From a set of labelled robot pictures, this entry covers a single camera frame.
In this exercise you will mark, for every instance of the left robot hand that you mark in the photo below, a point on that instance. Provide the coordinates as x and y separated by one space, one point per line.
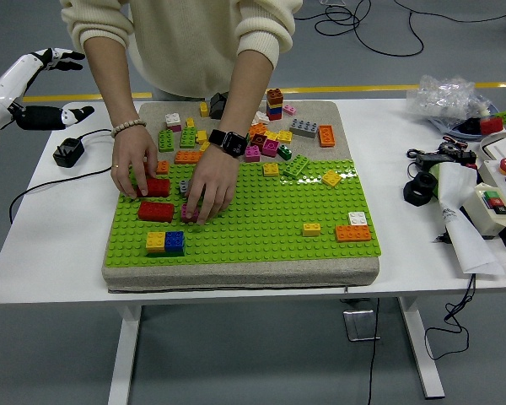
0 97

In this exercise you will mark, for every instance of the person's left hand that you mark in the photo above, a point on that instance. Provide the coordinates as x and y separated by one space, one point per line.
213 181

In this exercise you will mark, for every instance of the person's right hand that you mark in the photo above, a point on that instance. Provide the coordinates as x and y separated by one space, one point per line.
132 156

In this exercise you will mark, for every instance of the grey two-by-four brick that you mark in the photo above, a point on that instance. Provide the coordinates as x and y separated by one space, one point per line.
304 128
184 187

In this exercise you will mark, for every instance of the red two-by-four brick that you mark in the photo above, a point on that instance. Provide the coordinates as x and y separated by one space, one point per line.
156 188
156 212

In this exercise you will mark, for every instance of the pink two-by-two brick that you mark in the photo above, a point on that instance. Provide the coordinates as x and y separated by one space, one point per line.
188 213

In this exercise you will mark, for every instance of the person's right forearm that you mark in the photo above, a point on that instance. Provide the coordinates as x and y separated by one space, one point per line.
114 84

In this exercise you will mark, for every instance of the person's left forearm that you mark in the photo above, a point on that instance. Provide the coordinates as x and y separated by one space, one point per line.
244 101

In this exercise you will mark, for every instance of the orange two-by-four brick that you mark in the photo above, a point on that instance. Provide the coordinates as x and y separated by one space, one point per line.
326 136
185 157
353 233
163 167

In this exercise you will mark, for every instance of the yellow two-by-four brick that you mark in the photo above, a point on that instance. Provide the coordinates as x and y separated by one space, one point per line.
204 147

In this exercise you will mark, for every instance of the lime two-by-four brick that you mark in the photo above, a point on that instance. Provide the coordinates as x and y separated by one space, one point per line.
166 141
188 138
296 166

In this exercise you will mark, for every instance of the small yellow brick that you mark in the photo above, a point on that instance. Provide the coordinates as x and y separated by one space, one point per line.
201 136
203 110
190 122

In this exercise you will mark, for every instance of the magenta two-by-two brick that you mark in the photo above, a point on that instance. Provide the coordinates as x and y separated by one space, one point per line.
253 154
270 147

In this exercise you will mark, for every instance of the white two-by-two brick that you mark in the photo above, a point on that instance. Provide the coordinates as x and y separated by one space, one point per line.
172 119
357 218

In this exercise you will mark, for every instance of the yellow two-by-two brick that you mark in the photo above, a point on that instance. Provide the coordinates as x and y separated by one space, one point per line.
285 136
271 169
155 240
311 229
331 178

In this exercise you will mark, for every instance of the dark red brick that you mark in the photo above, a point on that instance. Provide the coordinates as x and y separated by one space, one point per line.
258 140

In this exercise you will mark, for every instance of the blue two-by-two brick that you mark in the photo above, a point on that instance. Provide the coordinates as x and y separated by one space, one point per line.
175 240

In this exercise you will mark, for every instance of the green studded baseplate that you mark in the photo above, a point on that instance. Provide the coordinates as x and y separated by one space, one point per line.
257 240

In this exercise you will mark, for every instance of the brown two-by-two brick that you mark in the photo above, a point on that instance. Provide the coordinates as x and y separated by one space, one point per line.
275 97

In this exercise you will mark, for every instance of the small lime brick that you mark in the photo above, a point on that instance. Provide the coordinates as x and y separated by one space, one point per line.
504 117

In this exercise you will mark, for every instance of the black wristwatch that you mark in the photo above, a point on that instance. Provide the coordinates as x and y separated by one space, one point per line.
232 141

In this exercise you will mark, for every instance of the black plug adapter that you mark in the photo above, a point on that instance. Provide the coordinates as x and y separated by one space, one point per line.
68 154

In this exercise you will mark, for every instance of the dark grey roof piece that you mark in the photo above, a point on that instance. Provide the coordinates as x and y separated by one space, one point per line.
216 105

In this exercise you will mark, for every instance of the person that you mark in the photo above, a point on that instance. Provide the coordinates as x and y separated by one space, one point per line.
185 42

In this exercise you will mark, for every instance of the white table leg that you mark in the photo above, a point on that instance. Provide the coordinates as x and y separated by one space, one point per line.
124 358
421 350

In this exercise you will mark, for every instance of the large black nut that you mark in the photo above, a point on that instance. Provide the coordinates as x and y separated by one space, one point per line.
413 196

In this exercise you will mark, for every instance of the metal foot plate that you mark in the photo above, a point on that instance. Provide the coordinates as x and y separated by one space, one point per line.
358 327

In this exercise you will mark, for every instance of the black power adapter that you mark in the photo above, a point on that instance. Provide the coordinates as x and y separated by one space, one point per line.
434 159

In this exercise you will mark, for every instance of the small black plug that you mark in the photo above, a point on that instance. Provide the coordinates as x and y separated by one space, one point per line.
443 239

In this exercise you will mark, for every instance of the blue round tray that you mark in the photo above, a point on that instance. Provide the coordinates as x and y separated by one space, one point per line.
451 131

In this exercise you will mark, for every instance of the clear plastic bag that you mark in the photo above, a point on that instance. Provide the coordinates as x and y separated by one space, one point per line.
443 99

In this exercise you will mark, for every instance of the black electronic module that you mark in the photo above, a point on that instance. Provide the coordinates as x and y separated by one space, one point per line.
467 157

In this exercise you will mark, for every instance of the white paper sheet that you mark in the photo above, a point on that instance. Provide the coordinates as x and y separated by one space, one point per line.
468 244

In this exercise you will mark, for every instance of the white button control box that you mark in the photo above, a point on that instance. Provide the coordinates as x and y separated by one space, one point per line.
495 177

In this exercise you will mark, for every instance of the small white switch box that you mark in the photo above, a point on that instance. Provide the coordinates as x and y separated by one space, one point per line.
480 211

